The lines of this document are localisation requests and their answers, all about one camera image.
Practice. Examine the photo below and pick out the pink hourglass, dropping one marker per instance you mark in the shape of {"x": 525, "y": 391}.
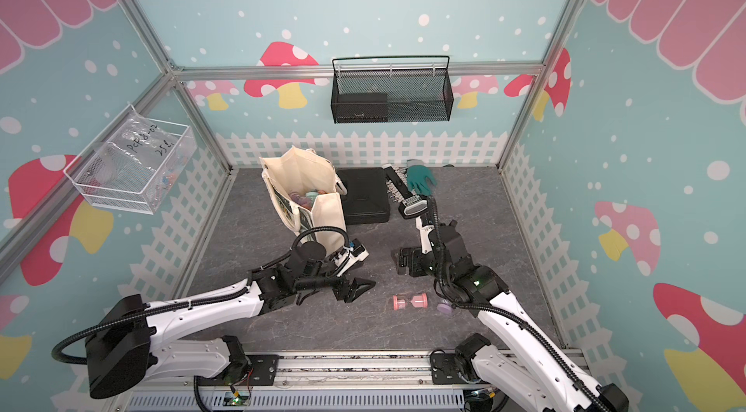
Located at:
{"x": 418, "y": 301}

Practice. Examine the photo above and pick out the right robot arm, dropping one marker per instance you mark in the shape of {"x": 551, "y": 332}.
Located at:
{"x": 540, "y": 376}

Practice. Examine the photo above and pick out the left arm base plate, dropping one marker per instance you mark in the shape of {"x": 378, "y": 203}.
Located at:
{"x": 256, "y": 369}

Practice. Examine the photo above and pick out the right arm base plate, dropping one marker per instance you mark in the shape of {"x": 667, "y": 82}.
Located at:
{"x": 453, "y": 369}

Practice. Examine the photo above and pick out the black box in basket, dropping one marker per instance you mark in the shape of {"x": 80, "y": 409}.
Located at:
{"x": 360, "y": 108}

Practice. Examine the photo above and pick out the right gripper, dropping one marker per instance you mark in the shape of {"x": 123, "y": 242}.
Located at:
{"x": 417, "y": 254}

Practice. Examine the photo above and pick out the green rubber glove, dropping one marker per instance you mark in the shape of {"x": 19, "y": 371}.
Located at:
{"x": 420, "y": 179}

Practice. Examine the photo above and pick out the plastic bag in basket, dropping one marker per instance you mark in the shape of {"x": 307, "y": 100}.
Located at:
{"x": 145, "y": 150}

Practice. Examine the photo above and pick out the black flat box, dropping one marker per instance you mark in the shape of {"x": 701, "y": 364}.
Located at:
{"x": 367, "y": 200}

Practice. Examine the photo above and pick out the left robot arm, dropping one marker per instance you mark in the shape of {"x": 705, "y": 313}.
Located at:
{"x": 138, "y": 341}

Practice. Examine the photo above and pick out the black white hair brush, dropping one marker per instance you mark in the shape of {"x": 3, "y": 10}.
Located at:
{"x": 408, "y": 193}

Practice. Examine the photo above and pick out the black mesh wall basket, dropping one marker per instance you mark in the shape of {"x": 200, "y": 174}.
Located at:
{"x": 419, "y": 88}

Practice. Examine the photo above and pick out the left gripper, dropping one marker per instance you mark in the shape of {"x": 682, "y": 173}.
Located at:
{"x": 351, "y": 295}

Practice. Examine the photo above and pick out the green hourglass front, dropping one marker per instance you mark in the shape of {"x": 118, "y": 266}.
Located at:
{"x": 312, "y": 196}

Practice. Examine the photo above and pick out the lavender hourglass far right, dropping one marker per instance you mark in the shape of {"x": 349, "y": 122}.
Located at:
{"x": 445, "y": 307}

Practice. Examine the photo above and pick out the cream canvas tote bag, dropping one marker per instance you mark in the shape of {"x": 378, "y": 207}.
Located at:
{"x": 299, "y": 171}

